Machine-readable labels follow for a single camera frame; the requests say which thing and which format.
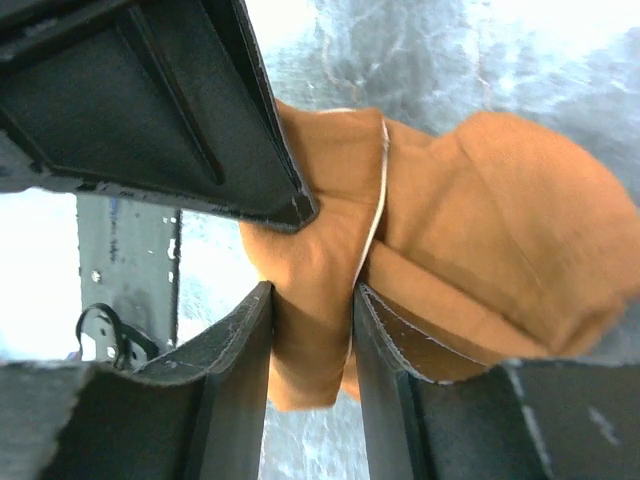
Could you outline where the brown underwear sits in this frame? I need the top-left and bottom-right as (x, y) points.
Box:
(240, 104), (639, 411)

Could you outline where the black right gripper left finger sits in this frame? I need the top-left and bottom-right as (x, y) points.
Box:
(41, 282), (272, 479)

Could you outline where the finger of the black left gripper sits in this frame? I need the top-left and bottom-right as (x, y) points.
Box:
(1, 1), (319, 232)

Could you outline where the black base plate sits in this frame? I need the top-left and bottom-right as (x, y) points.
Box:
(75, 196), (182, 370)

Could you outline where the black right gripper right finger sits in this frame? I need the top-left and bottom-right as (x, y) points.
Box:
(353, 285), (545, 479)

